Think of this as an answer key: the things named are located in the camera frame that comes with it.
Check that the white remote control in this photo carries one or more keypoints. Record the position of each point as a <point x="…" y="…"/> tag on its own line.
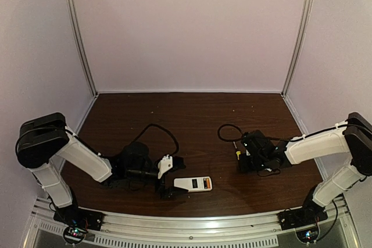
<point x="193" y="184"/>

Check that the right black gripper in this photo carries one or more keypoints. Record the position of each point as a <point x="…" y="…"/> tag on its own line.
<point x="244" y="162"/>

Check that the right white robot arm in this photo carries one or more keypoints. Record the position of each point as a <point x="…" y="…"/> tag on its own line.
<point x="352" y="136"/>

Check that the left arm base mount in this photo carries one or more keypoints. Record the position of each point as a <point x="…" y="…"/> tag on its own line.
<point x="79" y="223"/>

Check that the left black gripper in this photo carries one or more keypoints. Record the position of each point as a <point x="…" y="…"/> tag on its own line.
<point x="160" y="181"/>

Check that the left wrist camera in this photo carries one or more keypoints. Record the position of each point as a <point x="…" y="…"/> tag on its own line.
<point x="164" y="165"/>

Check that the aluminium front rail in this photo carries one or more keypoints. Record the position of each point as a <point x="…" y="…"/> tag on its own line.
<point x="253" y="230"/>

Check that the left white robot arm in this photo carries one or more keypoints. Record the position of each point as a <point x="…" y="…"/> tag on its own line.
<point x="43" y="139"/>

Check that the right aluminium corner post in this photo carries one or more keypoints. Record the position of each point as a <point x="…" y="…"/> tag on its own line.
<point x="300" y="38"/>

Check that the yellow handled screwdriver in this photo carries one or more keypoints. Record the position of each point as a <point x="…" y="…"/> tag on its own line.
<point x="237" y="151"/>

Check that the orange battery in remote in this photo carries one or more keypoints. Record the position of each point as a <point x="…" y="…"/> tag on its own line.
<point x="207" y="183"/>

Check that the left aluminium corner post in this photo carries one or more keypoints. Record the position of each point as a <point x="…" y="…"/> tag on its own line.
<point x="80" y="47"/>

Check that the aluminium corner post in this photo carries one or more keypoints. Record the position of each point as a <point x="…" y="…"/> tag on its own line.
<point x="80" y="47"/>
<point x="300" y="38"/>

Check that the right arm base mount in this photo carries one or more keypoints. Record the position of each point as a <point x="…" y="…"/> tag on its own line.
<point x="305" y="222"/>

